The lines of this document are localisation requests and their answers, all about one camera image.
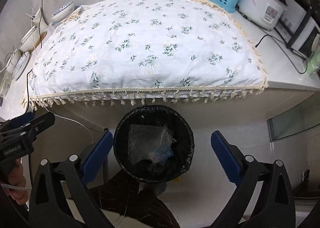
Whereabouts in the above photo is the clear bubble wrap sheet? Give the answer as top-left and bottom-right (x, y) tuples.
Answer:
(128, 125), (176, 166)

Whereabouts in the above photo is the black lined trash bin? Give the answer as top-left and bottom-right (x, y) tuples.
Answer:
(113, 105), (195, 183)

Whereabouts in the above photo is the left hand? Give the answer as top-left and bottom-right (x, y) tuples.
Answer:
(6, 159), (29, 205)

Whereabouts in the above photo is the white plate stack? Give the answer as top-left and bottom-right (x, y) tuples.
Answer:
(19, 25), (47, 53)

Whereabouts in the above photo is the blue white porcelain bowl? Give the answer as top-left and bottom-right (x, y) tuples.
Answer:
(51, 1), (74, 22)

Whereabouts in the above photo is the white floral tablecloth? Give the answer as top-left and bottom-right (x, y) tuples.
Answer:
(21, 0), (268, 109)

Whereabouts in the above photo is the green glass cup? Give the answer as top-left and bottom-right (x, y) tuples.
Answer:
(306, 49), (320, 75)

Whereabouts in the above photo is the microwave oven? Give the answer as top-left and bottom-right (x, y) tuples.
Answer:
(276, 0), (319, 58)

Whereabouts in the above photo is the white rice cooker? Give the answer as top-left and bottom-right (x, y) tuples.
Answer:
(238, 0), (287, 30)

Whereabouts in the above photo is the black power cable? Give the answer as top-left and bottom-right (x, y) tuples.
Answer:
(24, 68), (34, 119)

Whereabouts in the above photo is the white cable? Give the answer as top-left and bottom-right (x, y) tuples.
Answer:
(0, 109), (94, 192)

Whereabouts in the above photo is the rice cooker black cord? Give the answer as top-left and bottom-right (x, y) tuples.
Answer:
(254, 33), (309, 75)

